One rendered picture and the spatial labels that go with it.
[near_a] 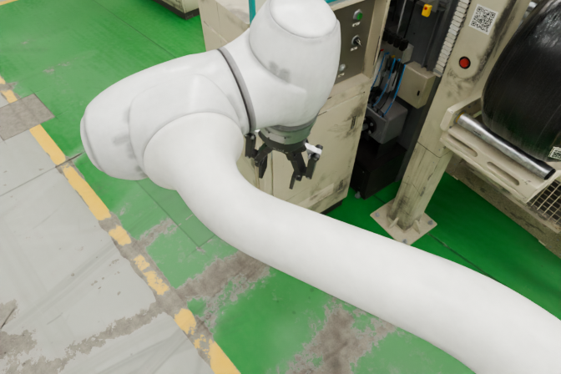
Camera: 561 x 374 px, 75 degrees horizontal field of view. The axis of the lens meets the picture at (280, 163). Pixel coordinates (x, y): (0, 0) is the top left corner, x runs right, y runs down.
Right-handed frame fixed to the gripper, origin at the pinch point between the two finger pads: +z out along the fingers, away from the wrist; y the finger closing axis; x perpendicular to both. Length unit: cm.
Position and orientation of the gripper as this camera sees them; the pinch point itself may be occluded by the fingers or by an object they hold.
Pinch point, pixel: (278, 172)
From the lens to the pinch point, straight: 73.6
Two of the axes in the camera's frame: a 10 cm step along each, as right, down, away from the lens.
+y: 9.4, 3.3, -0.9
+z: -0.6, 4.0, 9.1
